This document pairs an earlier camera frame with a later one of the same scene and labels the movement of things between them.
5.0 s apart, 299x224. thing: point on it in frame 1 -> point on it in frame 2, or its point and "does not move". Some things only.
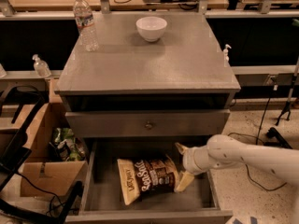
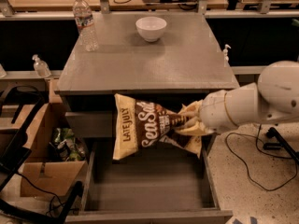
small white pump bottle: x=225 y=57 does not move
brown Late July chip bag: x=147 y=176 -> x=137 y=125
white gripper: x=190 y=161 -> x=213 y=111
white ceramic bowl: x=151 y=28 does not move
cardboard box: x=39 y=175 does not move
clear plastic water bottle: x=85 y=21 does not move
